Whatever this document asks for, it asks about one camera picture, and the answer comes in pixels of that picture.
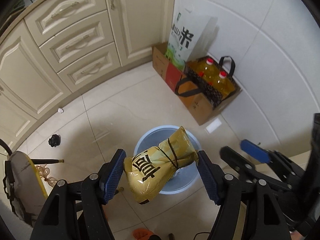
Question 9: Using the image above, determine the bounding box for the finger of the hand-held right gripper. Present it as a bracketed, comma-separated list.
[220, 146, 288, 193]
[240, 140, 295, 173]

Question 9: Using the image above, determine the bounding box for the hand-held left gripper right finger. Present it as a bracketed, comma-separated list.
[196, 150, 284, 240]

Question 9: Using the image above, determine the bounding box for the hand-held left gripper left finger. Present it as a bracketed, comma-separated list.
[30, 149, 127, 240]

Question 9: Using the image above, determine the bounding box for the gold snack bag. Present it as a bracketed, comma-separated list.
[124, 126, 199, 205]

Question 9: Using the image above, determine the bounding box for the blue plastic trash bin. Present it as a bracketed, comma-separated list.
[134, 124, 202, 195]

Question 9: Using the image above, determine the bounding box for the orange slipper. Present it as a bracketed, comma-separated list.
[132, 228, 157, 240]

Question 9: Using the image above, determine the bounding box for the brown lace ribbon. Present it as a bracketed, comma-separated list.
[35, 164, 59, 188]

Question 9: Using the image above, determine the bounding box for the small black object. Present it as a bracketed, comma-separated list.
[48, 134, 61, 147]

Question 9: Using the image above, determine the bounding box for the cooking oil bottle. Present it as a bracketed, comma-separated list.
[212, 71, 237, 100]
[197, 57, 218, 80]

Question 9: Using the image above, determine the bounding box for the patterned tote bag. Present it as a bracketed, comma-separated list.
[175, 56, 237, 108]

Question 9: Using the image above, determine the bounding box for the wooden chair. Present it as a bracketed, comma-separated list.
[0, 139, 65, 228]

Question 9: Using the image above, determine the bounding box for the cardboard box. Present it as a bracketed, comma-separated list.
[152, 42, 242, 126]

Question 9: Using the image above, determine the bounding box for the white rice bag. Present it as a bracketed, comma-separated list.
[165, 6, 218, 72]

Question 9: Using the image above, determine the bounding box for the black power cable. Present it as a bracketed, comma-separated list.
[11, 0, 33, 13]

